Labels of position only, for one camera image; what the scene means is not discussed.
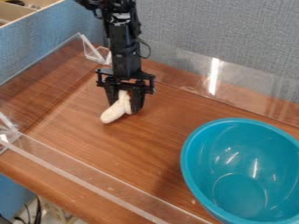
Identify wooden shelf box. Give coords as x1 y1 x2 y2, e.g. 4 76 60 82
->
0 0 65 28

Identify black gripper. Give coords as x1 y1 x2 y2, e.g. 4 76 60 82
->
96 68 155 114

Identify clear acrylic left barrier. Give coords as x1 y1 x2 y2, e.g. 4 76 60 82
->
0 32 81 85

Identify blue plastic bowl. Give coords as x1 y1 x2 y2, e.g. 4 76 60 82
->
180 118 299 224

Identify clear acrylic front barrier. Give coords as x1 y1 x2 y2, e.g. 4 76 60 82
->
0 113 211 224

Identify white plush mushroom red cap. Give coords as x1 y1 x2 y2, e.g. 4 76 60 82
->
100 90 132 123

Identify black floor cables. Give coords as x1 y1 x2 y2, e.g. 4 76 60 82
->
0 195 44 224

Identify clear acrylic barrier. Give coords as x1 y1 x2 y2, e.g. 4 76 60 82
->
79 31 299 127
0 32 81 85
0 113 211 224

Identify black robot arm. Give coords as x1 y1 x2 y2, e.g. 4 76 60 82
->
75 0 155 114

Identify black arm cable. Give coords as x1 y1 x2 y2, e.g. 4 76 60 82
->
135 38 152 60

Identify clear acrylic back barrier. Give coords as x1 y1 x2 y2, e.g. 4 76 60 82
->
79 31 299 127

